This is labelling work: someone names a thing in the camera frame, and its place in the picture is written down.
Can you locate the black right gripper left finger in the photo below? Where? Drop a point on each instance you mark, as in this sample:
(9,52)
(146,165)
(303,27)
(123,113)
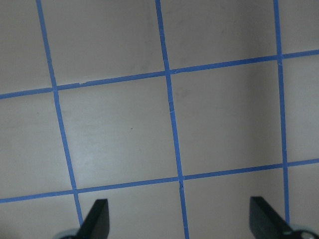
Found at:
(97,223)

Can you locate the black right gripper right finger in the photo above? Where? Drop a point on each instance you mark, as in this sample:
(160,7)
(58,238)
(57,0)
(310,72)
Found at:
(265,222)

